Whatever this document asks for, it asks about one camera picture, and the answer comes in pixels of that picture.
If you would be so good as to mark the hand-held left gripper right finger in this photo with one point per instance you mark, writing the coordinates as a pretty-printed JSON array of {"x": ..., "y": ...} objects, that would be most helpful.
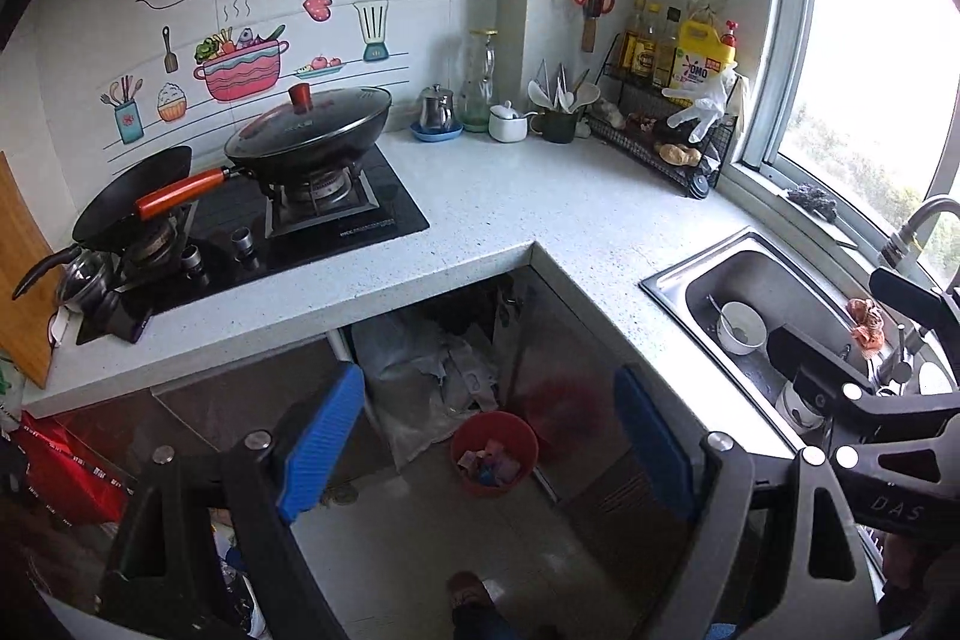
[{"x": 652, "y": 445}]

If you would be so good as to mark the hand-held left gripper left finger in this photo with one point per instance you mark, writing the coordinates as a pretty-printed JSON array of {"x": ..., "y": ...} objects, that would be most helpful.
[{"x": 322, "y": 437}]

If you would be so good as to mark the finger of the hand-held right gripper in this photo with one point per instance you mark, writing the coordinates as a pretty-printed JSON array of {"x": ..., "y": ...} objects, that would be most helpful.
[
  {"x": 810, "y": 362},
  {"x": 911, "y": 302}
]

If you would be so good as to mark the red plastic bin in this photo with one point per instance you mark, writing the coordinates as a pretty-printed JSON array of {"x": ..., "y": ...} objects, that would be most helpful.
[{"x": 465, "y": 441}]

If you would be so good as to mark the person's right hand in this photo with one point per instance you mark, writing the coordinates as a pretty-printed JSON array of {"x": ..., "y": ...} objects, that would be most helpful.
[{"x": 904, "y": 565}]

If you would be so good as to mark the white cup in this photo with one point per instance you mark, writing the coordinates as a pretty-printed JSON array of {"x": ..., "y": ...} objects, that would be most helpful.
[{"x": 799, "y": 407}]

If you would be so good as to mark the orange dish cloth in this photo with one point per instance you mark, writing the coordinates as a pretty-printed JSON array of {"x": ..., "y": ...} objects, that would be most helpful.
[{"x": 866, "y": 321}]

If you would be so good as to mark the floor drain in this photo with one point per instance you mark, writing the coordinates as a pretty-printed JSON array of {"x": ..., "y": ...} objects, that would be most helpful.
[{"x": 341, "y": 496}]

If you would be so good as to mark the steel faucet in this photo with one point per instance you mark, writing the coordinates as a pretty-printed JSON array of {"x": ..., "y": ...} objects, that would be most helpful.
[{"x": 911, "y": 227}]

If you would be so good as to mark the white bowl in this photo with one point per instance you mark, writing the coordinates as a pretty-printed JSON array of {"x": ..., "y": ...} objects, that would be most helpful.
[{"x": 741, "y": 326}]

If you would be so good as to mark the large white woven sack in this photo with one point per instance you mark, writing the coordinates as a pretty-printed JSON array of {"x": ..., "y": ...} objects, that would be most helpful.
[{"x": 390, "y": 370}]

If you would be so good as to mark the glossy cabinet door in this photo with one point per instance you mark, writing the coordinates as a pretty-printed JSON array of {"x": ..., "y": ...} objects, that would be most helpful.
[{"x": 592, "y": 370}]

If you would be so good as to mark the stainless steel sink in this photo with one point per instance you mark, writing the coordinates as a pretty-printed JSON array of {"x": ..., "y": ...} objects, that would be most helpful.
[{"x": 720, "y": 269}]

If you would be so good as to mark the dark scrubber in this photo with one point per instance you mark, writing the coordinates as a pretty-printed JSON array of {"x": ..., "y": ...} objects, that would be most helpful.
[{"x": 810, "y": 203}]

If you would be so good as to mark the black sink plug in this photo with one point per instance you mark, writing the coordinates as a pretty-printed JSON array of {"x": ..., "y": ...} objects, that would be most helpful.
[{"x": 699, "y": 187}]

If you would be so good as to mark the pink left slipper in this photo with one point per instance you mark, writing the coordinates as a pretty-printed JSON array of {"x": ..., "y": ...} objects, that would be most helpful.
[{"x": 469, "y": 591}]

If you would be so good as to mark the black gas stove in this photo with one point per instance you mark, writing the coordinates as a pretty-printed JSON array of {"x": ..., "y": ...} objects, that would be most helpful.
[{"x": 390, "y": 212}]

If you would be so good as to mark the brown ginger root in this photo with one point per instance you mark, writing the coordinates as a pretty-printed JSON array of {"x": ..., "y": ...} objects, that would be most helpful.
[{"x": 677, "y": 154}]

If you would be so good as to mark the window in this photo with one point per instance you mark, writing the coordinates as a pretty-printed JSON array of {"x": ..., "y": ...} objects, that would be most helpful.
[{"x": 862, "y": 48}]

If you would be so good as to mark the white rubber glove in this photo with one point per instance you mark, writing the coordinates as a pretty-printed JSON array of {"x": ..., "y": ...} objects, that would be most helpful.
[{"x": 701, "y": 108}]

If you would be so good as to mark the small black wok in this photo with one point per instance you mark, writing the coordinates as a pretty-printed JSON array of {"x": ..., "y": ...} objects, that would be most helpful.
[{"x": 127, "y": 197}]

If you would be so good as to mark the yellow detergent bottle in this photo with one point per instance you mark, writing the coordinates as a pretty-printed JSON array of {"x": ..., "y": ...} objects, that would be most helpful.
[{"x": 701, "y": 59}]

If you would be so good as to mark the glass lid with red knob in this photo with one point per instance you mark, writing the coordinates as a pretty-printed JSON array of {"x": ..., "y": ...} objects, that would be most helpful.
[{"x": 315, "y": 115}]

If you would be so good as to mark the blue plastic tray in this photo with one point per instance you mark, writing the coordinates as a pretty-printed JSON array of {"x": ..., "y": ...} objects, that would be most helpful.
[{"x": 439, "y": 135}]

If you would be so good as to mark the dark green mug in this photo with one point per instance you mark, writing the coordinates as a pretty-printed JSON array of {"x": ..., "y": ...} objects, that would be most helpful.
[{"x": 556, "y": 128}]

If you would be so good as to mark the wooden cutting board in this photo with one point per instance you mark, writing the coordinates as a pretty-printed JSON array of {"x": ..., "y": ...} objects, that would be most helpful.
[{"x": 22, "y": 280}]

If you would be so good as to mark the amber oil bottle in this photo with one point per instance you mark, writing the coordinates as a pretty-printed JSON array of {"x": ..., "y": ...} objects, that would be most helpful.
[{"x": 660, "y": 51}]

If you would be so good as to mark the stainless steel pot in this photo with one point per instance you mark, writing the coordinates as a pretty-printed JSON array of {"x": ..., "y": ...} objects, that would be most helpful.
[{"x": 436, "y": 109}]

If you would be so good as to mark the white ceramic jar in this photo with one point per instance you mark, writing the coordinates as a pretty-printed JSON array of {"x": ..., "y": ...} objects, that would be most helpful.
[{"x": 511, "y": 124}]

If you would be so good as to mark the white plastic spatula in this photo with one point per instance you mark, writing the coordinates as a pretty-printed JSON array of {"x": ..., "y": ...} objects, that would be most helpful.
[{"x": 568, "y": 99}]

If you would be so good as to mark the dark sauce bottle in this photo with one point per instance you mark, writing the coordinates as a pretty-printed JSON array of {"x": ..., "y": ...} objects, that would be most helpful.
[{"x": 636, "y": 48}]

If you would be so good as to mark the clear glass jar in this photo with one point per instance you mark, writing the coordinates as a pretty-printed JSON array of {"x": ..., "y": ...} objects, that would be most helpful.
[{"x": 478, "y": 85}]

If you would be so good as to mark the kitchen wall sticker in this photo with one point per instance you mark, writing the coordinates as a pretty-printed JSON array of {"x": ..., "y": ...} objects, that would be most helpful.
[{"x": 240, "y": 63}]

